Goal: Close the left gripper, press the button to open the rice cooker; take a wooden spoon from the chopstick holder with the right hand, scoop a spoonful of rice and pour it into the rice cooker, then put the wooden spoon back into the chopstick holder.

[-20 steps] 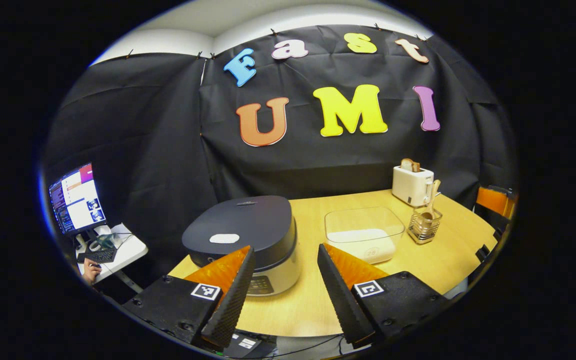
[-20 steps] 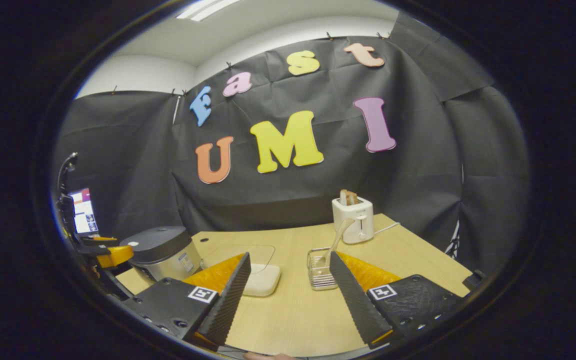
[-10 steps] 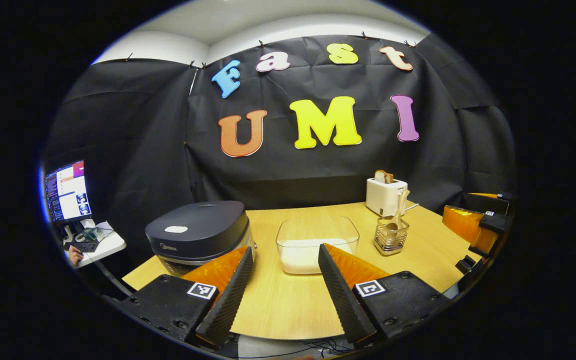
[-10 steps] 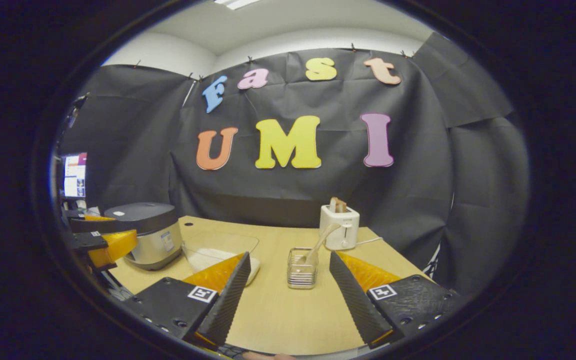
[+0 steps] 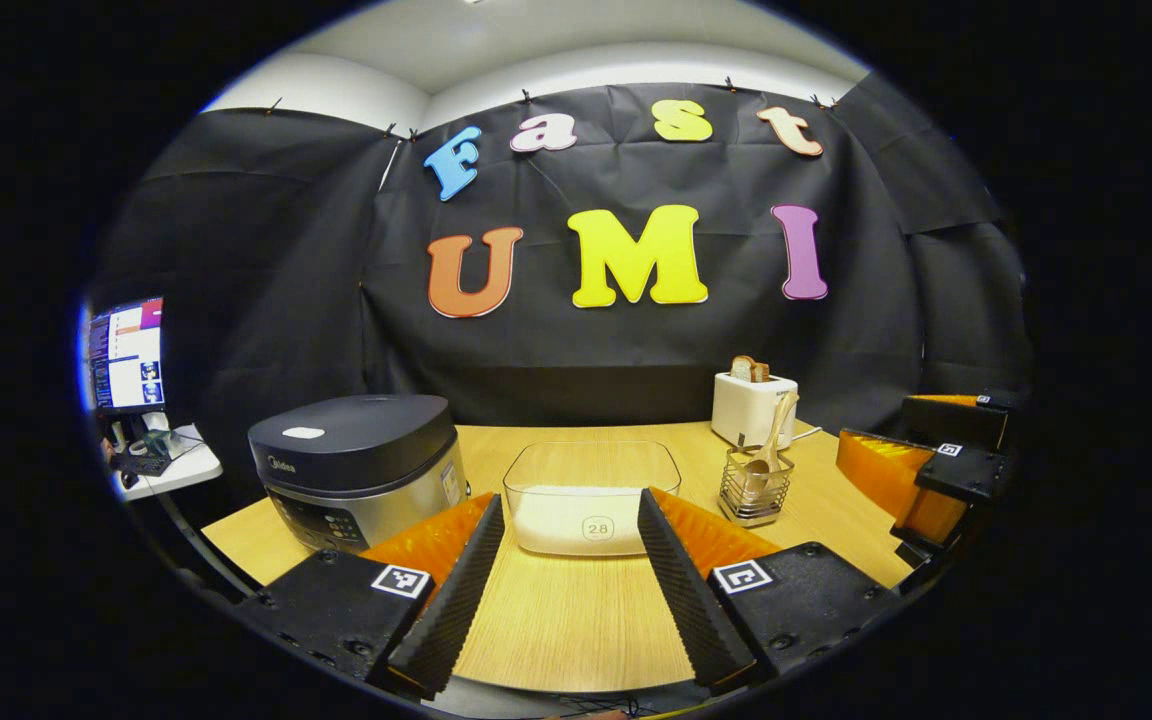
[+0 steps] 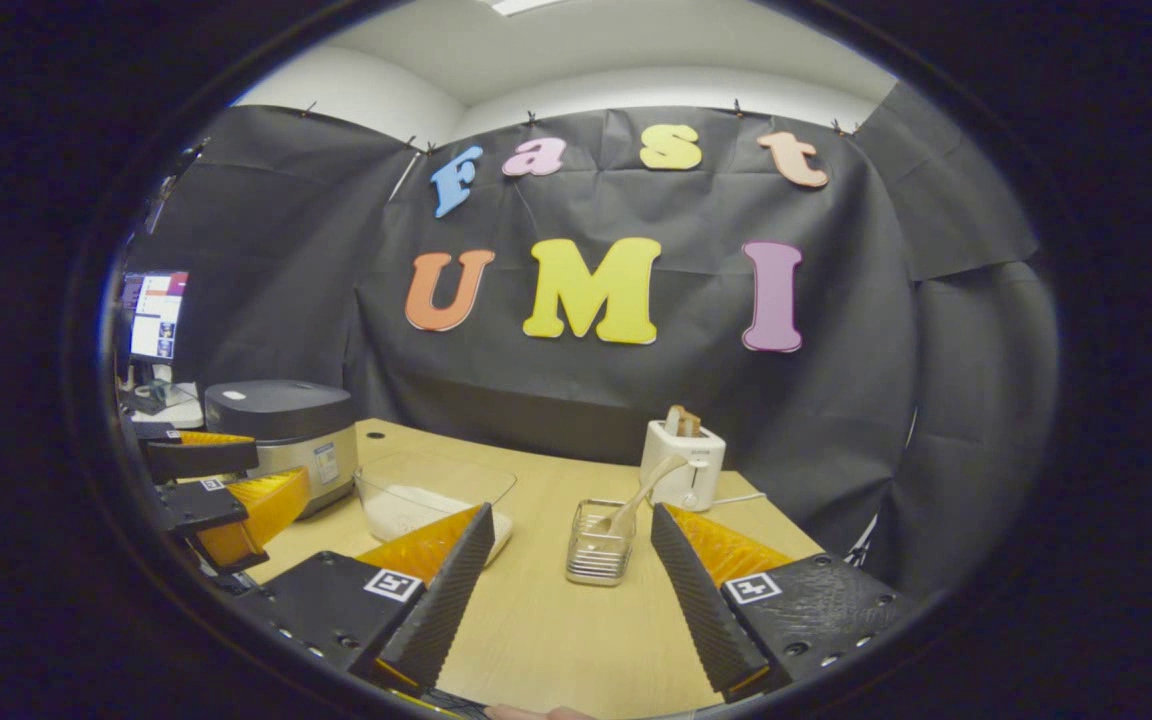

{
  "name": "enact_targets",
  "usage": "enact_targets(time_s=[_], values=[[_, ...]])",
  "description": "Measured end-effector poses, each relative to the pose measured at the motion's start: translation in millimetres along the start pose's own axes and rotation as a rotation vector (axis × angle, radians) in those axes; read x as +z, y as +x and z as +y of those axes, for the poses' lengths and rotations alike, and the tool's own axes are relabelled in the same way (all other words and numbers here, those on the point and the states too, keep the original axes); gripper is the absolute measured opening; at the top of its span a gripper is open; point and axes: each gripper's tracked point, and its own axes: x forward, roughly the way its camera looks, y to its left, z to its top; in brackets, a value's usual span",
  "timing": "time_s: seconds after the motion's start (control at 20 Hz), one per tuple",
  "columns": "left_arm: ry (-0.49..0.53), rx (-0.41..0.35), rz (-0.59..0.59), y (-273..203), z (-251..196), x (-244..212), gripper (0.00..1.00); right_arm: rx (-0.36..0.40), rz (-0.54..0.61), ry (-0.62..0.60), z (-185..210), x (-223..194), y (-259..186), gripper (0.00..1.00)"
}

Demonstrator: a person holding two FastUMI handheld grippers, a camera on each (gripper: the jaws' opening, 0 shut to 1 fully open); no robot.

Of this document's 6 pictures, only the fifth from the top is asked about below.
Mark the computer monitor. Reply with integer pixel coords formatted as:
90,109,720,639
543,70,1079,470
86,296,167,415

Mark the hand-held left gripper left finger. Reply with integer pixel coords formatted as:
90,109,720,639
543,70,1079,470
236,493,507,701

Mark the metal wire chopstick holder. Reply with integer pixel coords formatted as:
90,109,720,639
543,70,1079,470
718,445,795,528

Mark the white side table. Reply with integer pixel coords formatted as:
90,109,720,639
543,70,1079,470
111,422,257,601

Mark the white toaster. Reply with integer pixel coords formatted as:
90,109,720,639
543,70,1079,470
711,371,800,451

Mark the wooden spoon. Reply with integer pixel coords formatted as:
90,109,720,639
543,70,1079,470
742,392,801,501

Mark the black silver rice cooker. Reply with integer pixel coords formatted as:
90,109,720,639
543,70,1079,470
248,394,470,554

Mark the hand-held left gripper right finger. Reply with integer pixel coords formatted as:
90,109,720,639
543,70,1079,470
636,487,902,691

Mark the clear plastic container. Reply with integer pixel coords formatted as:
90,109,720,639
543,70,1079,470
502,440,683,558

